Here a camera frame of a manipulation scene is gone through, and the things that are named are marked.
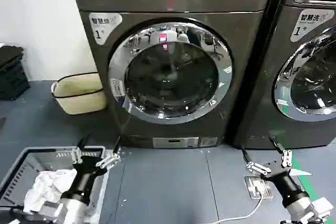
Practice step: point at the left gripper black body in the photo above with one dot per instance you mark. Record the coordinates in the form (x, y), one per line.
(84, 176)

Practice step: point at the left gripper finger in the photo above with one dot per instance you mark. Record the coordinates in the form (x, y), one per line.
(110, 159)
(76, 154)

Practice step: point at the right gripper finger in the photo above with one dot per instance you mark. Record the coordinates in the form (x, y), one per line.
(286, 158)
(256, 167)

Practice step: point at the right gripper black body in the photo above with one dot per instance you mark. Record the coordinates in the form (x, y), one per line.
(284, 182)

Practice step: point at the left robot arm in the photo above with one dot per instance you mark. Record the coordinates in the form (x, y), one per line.
(71, 211)

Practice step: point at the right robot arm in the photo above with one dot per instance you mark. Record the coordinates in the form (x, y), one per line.
(307, 211)

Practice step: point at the silver floor socket plate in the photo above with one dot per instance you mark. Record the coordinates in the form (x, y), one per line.
(258, 186)

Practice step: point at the white crumpled cloth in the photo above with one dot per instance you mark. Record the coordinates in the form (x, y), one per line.
(48, 184)

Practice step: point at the grey dryer with drawer panel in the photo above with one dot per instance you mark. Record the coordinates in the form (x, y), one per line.
(273, 119)

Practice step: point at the grey plastic laundry basket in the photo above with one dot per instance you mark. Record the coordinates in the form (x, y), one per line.
(31, 161)

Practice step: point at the beige fabric hamper black trim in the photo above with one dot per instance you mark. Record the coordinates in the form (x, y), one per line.
(81, 95)

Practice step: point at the round glass dryer door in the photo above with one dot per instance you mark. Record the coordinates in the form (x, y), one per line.
(312, 87)
(170, 82)

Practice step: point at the black stacked crates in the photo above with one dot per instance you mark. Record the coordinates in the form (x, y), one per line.
(11, 74)

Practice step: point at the grey dryer with red reflection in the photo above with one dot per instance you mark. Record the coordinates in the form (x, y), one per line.
(173, 1)

